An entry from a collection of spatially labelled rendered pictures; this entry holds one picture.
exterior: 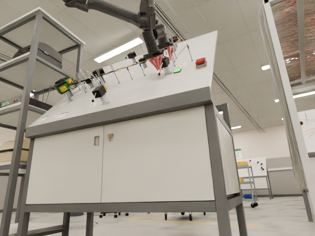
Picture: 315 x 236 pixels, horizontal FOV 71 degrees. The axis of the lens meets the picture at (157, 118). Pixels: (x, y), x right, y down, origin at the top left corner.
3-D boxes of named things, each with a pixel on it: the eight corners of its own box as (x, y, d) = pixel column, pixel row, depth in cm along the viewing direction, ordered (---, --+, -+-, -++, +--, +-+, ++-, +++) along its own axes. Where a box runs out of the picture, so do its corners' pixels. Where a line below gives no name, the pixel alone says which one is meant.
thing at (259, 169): (271, 199, 824) (262, 155, 876) (238, 199, 884) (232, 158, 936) (273, 198, 882) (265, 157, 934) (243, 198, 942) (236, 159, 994)
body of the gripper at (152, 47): (148, 56, 121) (144, 42, 119) (165, 51, 116) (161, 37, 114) (143, 58, 116) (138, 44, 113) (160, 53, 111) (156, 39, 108)
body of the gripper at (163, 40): (159, 50, 135) (156, 38, 134) (174, 46, 130) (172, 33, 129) (153, 49, 129) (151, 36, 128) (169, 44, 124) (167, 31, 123)
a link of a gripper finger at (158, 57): (154, 70, 123) (149, 53, 120) (166, 67, 120) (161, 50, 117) (149, 73, 118) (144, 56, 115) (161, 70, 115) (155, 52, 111)
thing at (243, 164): (258, 206, 546) (251, 162, 580) (255, 208, 505) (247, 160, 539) (219, 206, 594) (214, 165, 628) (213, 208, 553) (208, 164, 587)
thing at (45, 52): (31, 55, 168) (34, 34, 174) (10, 63, 176) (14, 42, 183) (62, 73, 194) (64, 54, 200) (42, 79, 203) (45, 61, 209)
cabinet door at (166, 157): (214, 200, 85) (203, 105, 97) (100, 202, 106) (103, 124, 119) (215, 200, 87) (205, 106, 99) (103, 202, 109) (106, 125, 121)
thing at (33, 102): (21, 103, 153) (23, 94, 155) (-10, 112, 167) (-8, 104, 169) (60, 116, 181) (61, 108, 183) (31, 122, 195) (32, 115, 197)
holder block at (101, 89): (94, 112, 120) (85, 97, 115) (104, 101, 129) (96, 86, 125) (101, 111, 118) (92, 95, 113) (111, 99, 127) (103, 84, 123)
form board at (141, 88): (29, 129, 143) (27, 127, 143) (100, 70, 225) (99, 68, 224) (210, 89, 97) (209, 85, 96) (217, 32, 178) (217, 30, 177)
